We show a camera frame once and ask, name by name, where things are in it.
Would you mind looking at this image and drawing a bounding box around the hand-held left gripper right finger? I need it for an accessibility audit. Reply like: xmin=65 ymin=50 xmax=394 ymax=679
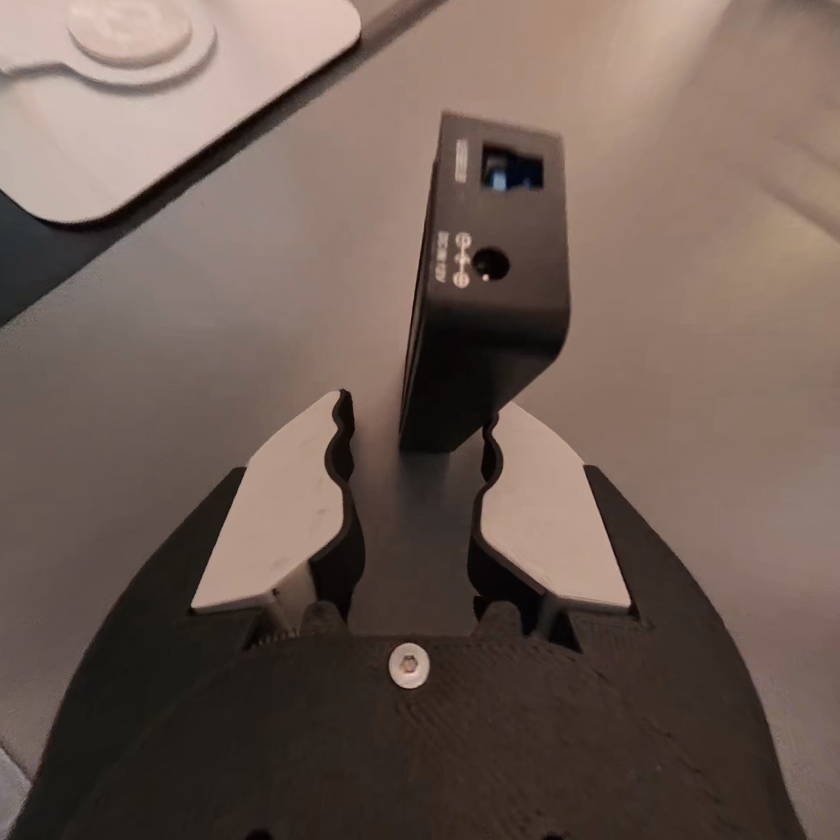
xmin=467 ymin=401 xmax=634 ymax=618

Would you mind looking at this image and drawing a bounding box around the black USB hub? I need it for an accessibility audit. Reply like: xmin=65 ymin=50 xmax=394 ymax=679
xmin=397 ymin=110 xmax=573 ymax=455

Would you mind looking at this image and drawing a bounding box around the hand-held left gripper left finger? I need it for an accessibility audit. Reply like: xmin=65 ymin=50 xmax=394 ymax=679
xmin=190 ymin=390 xmax=366 ymax=621

